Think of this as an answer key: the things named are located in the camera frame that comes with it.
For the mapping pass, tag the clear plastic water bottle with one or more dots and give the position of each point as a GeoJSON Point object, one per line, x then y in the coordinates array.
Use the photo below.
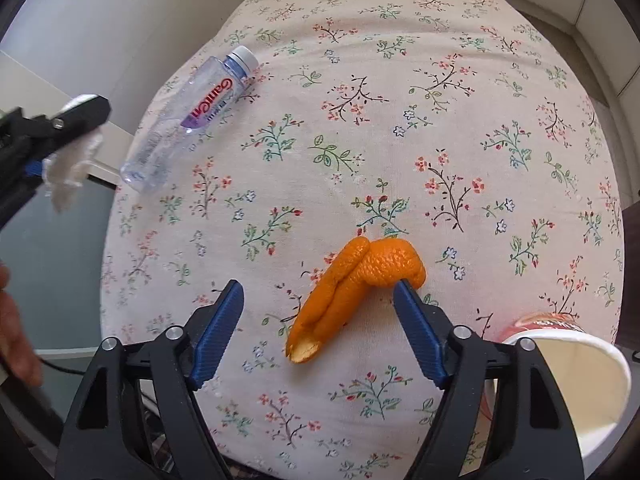
{"type": "Point", "coordinates": [195, 110]}

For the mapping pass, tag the orange peel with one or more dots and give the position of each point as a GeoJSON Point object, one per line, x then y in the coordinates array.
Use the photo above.
{"type": "Point", "coordinates": [345, 290]}

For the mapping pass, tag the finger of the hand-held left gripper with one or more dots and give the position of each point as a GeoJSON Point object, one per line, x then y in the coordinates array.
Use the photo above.
{"type": "Point", "coordinates": [20, 185]}
{"type": "Point", "coordinates": [75, 117]}

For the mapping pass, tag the paper cup with red outside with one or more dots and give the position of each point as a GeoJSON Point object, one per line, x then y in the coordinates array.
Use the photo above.
{"type": "Point", "coordinates": [565, 390]}

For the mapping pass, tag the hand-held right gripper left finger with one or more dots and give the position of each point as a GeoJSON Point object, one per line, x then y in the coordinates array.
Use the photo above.
{"type": "Point", "coordinates": [220, 330]}

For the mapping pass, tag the person's left hand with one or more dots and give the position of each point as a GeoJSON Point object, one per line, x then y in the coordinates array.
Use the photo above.
{"type": "Point", "coordinates": [17, 330]}

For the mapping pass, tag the floral tablecloth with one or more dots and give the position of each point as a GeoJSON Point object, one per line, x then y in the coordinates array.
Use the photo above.
{"type": "Point", "coordinates": [400, 135]}

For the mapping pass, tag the white tissue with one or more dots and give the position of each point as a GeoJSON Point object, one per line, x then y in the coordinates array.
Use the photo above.
{"type": "Point", "coordinates": [70, 162]}

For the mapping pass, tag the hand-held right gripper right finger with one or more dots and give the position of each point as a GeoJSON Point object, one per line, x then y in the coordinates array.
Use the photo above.
{"type": "Point", "coordinates": [417, 330]}

